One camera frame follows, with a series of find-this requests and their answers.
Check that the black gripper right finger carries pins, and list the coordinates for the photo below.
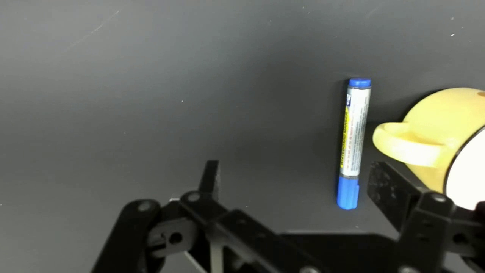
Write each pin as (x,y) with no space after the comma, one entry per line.
(433,232)

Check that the blue marker pen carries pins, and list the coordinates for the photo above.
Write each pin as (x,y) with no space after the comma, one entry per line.
(353,137)

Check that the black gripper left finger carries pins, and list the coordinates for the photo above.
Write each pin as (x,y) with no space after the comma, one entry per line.
(167,237)

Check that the yellow cup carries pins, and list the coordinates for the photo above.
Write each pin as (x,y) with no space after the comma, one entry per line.
(444,121)

